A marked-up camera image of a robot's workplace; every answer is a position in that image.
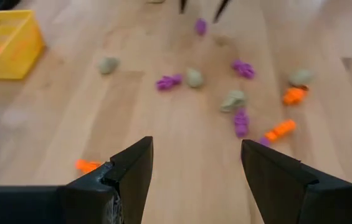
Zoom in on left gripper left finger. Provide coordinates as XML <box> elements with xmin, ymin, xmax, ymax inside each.
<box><xmin>0</xmin><ymin>136</ymin><xmax>154</xmax><ymax>224</ymax></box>

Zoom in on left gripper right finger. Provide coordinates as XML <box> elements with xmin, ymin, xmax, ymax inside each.
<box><xmin>240</xmin><ymin>139</ymin><xmax>352</xmax><ymax>224</ymax></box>

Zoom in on yellow plastic basket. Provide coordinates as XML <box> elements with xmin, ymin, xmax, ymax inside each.
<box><xmin>0</xmin><ymin>9</ymin><xmax>45</xmax><ymax>80</ymax></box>

